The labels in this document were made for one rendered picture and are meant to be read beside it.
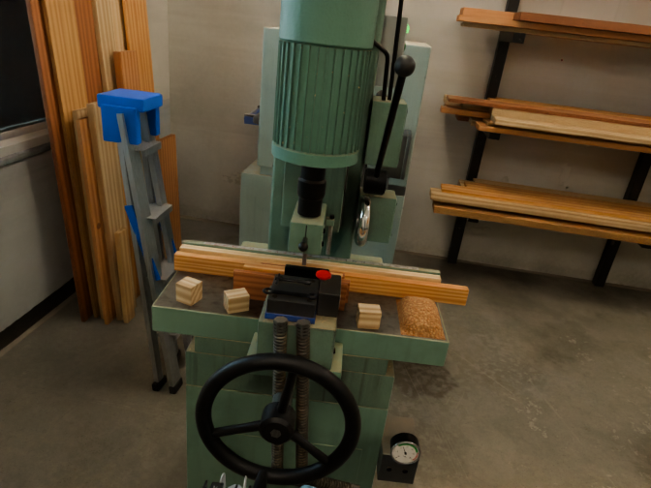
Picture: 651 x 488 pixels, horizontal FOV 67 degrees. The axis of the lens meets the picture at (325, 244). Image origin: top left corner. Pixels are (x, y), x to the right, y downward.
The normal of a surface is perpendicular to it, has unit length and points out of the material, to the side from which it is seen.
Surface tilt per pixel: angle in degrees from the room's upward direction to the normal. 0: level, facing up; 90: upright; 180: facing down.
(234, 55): 90
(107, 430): 0
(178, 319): 90
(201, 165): 90
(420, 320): 32
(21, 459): 0
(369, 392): 90
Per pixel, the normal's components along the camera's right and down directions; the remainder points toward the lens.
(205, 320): -0.06, 0.40
